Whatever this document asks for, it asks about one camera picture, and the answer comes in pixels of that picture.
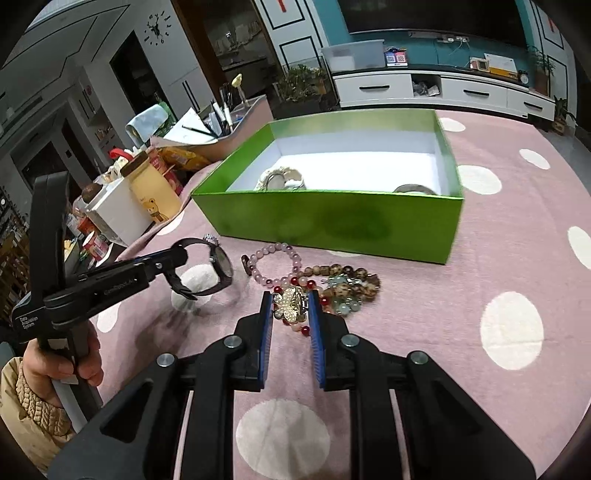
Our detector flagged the black television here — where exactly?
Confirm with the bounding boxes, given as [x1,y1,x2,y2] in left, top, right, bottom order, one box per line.
[339,0,532,49]

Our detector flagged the light blue cloth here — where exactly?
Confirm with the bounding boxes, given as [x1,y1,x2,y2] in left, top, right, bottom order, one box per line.
[126,104,169,144]

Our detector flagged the brown bead bracelet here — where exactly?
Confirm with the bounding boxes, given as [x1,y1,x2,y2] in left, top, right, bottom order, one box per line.
[302,262,382,301]

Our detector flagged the clear plastic storage bin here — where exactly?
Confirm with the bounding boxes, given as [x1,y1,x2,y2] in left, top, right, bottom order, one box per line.
[321,39,386,72]

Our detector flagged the tall potted plant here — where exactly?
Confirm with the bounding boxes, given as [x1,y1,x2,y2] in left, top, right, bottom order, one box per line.
[526,45,557,95]

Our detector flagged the white paper sheets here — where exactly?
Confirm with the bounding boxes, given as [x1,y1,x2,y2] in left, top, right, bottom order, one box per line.
[164,108,218,144]

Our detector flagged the white television cabinet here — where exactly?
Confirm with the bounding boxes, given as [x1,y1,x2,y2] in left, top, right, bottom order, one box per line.
[332,65,557,123]

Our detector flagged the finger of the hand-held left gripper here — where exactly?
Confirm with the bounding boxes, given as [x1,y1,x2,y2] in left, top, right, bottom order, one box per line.
[44,267,160,321]
[76,246,189,281]

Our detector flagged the red and white carton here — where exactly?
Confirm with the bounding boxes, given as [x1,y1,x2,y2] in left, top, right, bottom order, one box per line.
[148,154,183,195]

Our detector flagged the white refrigerator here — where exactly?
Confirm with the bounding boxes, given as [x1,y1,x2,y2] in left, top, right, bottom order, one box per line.
[152,44,206,118]

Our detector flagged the small potted plant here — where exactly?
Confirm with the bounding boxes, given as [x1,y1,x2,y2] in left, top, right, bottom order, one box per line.
[551,97,575,134]

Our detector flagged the yellow bear canister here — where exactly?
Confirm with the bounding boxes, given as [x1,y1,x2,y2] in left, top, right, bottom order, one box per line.
[121,152,183,225]

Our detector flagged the wooden figurine with yellow head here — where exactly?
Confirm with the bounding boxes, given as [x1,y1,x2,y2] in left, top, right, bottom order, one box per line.
[233,74,252,109]

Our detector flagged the white wristwatch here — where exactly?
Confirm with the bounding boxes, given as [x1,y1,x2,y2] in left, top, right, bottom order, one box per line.
[254,167,306,192]

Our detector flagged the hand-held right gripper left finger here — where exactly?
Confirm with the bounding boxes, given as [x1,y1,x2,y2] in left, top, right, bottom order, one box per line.
[47,291,275,480]

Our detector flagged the person's left hand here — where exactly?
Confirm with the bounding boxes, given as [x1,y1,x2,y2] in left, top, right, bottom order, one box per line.
[23,330,105,388]

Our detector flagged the green cardboard box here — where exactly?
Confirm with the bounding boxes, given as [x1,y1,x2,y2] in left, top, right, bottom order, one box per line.
[191,109,465,265]

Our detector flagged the black wall clock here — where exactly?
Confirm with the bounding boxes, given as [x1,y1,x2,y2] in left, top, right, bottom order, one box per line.
[142,13,171,44]

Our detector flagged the pink polka dot tablecloth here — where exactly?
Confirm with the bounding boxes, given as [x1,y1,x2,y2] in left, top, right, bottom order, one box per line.
[69,109,591,480]

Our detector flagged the red bead butterfly bracelet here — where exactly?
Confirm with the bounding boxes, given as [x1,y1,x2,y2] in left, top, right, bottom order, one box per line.
[272,277,331,340]

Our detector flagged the person's left forearm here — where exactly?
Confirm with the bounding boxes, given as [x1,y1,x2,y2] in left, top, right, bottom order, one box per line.
[0,357,77,472]

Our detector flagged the yellow snack packet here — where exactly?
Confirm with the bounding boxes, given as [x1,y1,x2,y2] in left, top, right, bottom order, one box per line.
[157,147,211,171]

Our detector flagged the green plants in tank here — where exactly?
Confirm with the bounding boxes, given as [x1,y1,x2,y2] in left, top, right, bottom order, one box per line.
[274,65,331,116]

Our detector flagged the pink bead bracelet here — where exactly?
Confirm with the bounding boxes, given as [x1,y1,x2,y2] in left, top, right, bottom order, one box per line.
[241,242,303,289]

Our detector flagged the yellow and white box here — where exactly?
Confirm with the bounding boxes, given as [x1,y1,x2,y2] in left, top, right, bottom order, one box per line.
[482,53,518,77]

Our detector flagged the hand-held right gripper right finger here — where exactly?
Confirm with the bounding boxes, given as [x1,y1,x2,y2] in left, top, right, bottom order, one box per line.
[307,290,537,480]

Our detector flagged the black wristwatch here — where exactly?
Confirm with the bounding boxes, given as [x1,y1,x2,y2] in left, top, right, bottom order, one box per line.
[165,233,236,300]

